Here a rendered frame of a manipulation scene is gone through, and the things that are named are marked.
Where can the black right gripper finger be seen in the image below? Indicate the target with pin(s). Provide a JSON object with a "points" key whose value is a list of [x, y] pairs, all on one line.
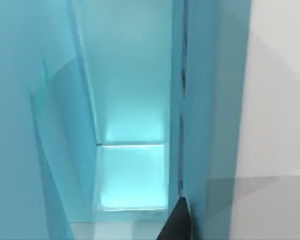
{"points": [[178, 222]]}

